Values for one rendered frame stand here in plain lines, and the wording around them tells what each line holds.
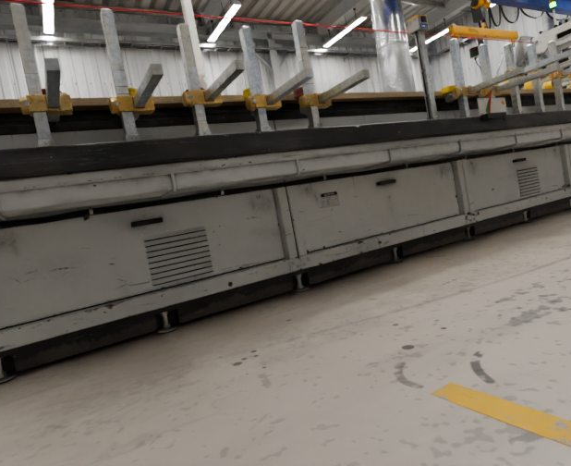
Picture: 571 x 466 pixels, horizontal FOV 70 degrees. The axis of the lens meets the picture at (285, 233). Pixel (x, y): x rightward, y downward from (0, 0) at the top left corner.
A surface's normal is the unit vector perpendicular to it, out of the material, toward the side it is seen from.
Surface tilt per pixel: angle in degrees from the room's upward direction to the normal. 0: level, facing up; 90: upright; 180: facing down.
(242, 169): 90
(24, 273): 90
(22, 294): 90
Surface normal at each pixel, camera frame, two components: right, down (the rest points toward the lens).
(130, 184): 0.49, -0.04
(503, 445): -0.18, -0.98
